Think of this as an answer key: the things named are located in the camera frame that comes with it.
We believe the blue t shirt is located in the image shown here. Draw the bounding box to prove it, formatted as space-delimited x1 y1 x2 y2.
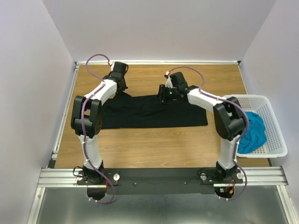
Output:
237 112 267 154

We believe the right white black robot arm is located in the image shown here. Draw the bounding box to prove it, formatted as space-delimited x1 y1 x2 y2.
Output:
158 84 249 183

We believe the aluminium back rail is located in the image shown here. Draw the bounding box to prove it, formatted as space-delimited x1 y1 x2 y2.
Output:
76 60 241 66

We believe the white plastic basket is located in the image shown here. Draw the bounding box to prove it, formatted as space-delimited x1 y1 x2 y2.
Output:
232 94 288 158

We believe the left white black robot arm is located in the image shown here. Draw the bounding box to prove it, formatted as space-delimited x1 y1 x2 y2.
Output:
71 61 128 184

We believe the aluminium front rail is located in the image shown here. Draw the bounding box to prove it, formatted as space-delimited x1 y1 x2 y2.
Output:
37 167 288 188

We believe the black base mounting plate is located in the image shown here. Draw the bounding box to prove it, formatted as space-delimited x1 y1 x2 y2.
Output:
75 168 243 197

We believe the black t shirt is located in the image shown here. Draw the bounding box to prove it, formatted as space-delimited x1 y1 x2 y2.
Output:
102 92 208 129

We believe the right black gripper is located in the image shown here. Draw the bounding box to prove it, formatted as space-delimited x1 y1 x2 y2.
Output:
152 84 178 105

